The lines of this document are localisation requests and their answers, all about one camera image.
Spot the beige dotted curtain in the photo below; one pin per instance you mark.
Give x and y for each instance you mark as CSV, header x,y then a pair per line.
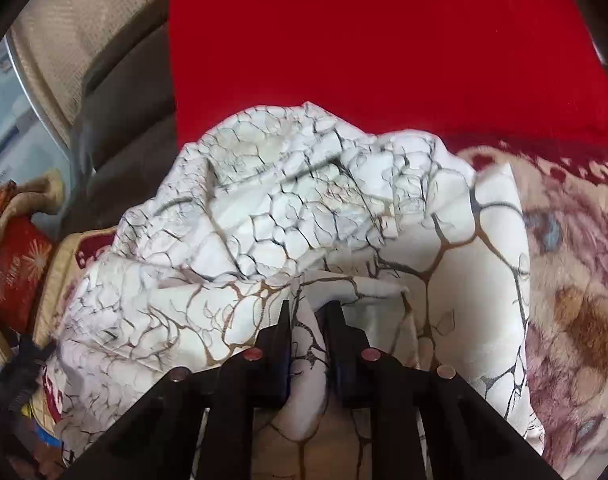
x,y
53,43

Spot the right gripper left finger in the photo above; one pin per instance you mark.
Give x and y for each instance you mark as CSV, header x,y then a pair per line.
x,y
197,425

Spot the floral red cream blanket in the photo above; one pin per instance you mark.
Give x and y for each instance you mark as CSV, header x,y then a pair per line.
x,y
563,191

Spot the white crackle-pattern garment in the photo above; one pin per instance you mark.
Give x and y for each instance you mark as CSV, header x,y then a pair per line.
x,y
292,206

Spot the beige padded coat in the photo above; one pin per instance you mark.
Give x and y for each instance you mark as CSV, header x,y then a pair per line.
x,y
45,194

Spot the large red folded quilt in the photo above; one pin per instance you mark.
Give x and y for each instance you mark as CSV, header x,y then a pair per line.
x,y
515,67

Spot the dark brown leather sofa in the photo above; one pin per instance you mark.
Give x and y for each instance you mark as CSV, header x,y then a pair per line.
x,y
123,141

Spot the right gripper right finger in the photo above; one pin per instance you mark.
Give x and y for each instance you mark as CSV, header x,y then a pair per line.
x,y
423,424

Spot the red gift box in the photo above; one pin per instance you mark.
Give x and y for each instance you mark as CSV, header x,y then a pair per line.
x,y
25,254

